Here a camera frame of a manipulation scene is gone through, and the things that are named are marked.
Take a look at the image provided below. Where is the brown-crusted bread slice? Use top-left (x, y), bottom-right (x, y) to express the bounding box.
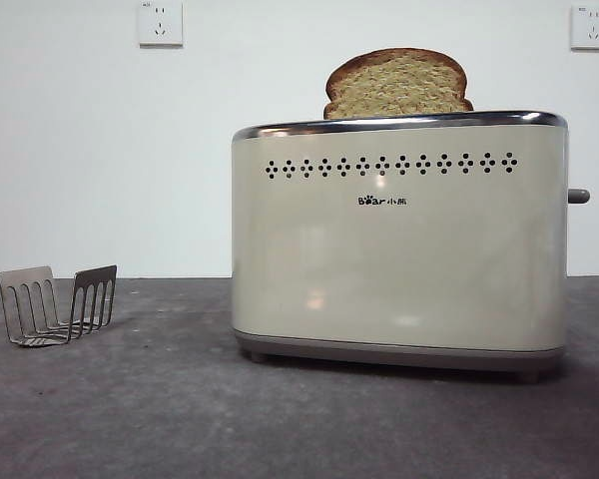
top-left (321, 47), bottom-right (475, 122)

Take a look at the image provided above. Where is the slotted metal bread rack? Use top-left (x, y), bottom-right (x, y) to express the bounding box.
top-left (0, 264), bottom-right (119, 346)

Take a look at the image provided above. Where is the cream two-slot toaster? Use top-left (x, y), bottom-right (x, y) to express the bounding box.
top-left (231, 109), bottom-right (571, 384)

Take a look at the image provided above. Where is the white wall socket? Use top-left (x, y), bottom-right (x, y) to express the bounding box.
top-left (570, 4), bottom-right (599, 51)
top-left (138, 0), bottom-right (185, 50)

